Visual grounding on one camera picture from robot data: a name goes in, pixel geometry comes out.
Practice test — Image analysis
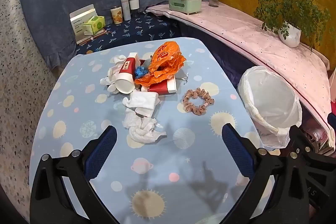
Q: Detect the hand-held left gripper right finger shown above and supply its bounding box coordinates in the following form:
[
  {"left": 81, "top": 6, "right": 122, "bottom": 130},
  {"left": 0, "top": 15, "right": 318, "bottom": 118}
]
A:
[{"left": 222, "top": 123, "right": 310, "bottom": 224}]

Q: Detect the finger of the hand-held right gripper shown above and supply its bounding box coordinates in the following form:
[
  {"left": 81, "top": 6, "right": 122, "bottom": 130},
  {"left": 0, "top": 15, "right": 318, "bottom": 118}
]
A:
[{"left": 288, "top": 125, "right": 319, "bottom": 159}]

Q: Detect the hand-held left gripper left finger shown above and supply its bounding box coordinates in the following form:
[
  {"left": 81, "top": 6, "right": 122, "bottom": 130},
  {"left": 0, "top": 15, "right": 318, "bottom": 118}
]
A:
[{"left": 30, "top": 125, "right": 118, "bottom": 224}]

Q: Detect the white trash bin with liner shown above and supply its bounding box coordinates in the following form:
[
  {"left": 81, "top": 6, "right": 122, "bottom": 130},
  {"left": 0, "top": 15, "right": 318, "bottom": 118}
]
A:
[{"left": 238, "top": 66, "right": 303, "bottom": 149}]

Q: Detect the orange plastic bag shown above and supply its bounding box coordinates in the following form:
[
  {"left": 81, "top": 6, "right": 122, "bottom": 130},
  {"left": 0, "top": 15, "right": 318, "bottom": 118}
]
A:
[{"left": 134, "top": 41, "right": 187, "bottom": 88}]

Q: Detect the pink plastic bag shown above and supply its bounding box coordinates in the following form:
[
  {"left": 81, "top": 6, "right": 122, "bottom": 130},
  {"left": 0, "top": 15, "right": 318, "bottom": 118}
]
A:
[{"left": 304, "top": 126, "right": 332, "bottom": 154}]

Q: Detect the crumpled white tissue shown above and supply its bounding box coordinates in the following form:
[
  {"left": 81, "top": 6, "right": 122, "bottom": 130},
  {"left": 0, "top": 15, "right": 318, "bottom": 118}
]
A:
[{"left": 123, "top": 109, "right": 167, "bottom": 144}]

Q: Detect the white tissue middle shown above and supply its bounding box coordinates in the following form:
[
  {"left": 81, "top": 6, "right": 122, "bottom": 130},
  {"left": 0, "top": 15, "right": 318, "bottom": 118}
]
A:
[{"left": 122, "top": 91, "right": 160, "bottom": 118}]

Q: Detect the light blue planet tablecloth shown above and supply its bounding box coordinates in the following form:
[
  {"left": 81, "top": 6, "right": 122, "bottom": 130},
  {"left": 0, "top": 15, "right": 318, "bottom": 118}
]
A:
[{"left": 29, "top": 37, "right": 277, "bottom": 224}]

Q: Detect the pink spotted hair scrunchie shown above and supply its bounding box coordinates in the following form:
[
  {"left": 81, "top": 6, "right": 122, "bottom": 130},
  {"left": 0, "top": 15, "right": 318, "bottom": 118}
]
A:
[{"left": 183, "top": 88, "right": 215, "bottom": 116}]

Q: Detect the white tissue behind cup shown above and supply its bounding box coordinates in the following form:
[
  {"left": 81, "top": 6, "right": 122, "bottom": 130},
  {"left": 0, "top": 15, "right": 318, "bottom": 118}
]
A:
[{"left": 100, "top": 55, "right": 128, "bottom": 94}]

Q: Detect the red and white paper cup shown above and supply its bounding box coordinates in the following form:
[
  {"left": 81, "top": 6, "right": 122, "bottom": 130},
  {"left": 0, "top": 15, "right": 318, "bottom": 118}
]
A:
[
  {"left": 115, "top": 52, "right": 140, "bottom": 94},
  {"left": 140, "top": 74, "right": 177, "bottom": 96}
]

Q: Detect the dark purple cloth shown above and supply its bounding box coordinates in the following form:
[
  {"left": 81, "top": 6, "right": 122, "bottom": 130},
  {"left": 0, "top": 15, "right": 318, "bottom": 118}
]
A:
[{"left": 178, "top": 27, "right": 253, "bottom": 91}]

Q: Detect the blue crumpled wrapper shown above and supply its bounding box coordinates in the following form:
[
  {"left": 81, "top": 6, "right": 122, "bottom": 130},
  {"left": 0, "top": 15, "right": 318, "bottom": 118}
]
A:
[{"left": 134, "top": 66, "right": 148, "bottom": 80}]

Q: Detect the green plant in white pot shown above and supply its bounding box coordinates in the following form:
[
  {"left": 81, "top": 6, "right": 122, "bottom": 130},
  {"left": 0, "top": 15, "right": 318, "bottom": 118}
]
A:
[{"left": 240, "top": 0, "right": 332, "bottom": 56}]

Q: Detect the brown wooden tray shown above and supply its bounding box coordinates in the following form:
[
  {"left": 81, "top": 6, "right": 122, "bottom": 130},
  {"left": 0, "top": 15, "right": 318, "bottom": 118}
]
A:
[{"left": 77, "top": 28, "right": 109, "bottom": 46}]

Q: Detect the pink printed sheet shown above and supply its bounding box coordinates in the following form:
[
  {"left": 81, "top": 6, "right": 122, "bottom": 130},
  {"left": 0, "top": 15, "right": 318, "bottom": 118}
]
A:
[{"left": 146, "top": 1, "right": 336, "bottom": 141}]

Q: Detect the dark blue patterned cloth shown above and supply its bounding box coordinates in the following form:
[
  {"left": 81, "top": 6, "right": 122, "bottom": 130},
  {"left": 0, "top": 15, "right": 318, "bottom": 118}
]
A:
[{"left": 75, "top": 11, "right": 182, "bottom": 55}]

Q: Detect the green tissue pack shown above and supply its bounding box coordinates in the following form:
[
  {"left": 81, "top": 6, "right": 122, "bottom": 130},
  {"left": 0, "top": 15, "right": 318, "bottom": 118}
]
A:
[{"left": 83, "top": 16, "right": 106, "bottom": 36}]

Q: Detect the white cardboard box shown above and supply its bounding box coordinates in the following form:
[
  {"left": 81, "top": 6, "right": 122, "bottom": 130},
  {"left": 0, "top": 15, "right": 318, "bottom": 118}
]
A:
[{"left": 70, "top": 4, "right": 98, "bottom": 45}]

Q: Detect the cream and yellow can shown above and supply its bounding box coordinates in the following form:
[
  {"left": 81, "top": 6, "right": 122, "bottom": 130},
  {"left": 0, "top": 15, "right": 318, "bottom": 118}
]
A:
[{"left": 110, "top": 6, "right": 123, "bottom": 25}]

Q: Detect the slim white bottle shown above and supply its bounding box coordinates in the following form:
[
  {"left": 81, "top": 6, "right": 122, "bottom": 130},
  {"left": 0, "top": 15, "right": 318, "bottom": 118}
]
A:
[{"left": 121, "top": 0, "right": 131, "bottom": 21}]

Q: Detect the wide white bottle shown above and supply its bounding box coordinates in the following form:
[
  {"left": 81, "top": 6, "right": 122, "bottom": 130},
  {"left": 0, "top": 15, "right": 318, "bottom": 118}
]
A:
[{"left": 128, "top": 0, "right": 140, "bottom": 17}]

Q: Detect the green tissue box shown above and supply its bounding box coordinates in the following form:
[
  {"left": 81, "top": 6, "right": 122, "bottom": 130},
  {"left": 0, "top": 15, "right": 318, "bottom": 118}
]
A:
[{"left": 168, "top": 0, "right": 203, "bottom": 16}]

